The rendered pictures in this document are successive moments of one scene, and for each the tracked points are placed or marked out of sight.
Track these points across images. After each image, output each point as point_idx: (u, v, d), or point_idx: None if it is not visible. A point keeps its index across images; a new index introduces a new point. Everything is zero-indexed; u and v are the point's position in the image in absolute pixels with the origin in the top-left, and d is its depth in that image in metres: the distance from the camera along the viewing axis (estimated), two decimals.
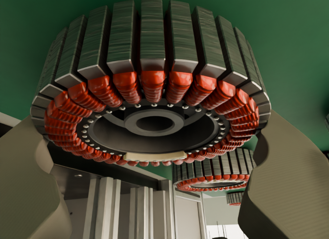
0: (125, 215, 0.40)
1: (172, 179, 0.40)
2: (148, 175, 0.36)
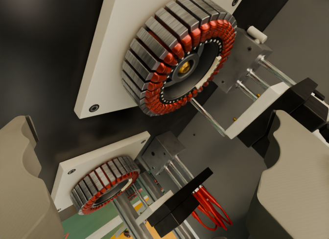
0: None
1: None
2: None
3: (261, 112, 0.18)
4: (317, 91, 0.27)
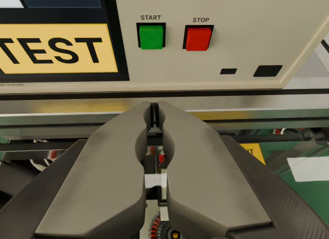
0: None
1: (5, 141, 0.57)
2: None
3: None
4: None
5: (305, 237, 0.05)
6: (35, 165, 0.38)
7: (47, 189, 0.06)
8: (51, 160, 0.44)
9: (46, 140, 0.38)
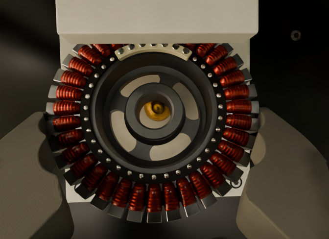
0: None
1: None
2: None
3: (137, 2, 0.06)
4: None
5: None
6: None
7: None
8: None
9: None
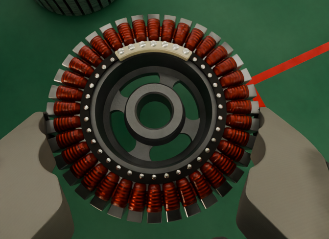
0: None
1: None
2: None
3: None
4: None
5: None
6: None
7: None
8: None
9: None
